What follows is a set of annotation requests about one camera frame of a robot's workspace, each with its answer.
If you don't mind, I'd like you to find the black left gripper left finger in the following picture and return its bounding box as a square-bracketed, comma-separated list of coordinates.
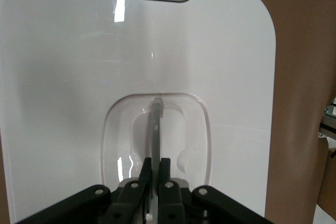
[15, 157, 152, 224]

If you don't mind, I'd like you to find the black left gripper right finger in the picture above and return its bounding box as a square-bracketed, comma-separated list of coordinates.
[157, 157, 274, 224]

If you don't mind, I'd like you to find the grey lid handle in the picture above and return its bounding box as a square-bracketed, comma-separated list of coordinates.
[146, 97, 165, 219]

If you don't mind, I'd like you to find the white plastic box lid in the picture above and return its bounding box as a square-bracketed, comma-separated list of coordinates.
[0, 0, 278, 224]

